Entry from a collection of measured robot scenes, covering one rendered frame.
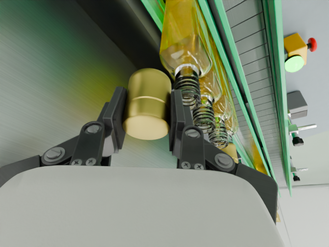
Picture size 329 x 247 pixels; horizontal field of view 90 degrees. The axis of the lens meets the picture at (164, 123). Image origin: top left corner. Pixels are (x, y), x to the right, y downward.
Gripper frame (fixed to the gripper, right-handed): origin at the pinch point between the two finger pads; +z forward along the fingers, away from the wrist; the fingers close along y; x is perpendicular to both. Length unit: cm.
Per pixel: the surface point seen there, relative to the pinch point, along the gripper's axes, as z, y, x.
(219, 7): 21.6, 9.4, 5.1
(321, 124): 55, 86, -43
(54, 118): 4.4, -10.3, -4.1
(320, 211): 154, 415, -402
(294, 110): 43, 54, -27
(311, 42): 40, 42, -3
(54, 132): 3.2, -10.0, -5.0
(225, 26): 22.3, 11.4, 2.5
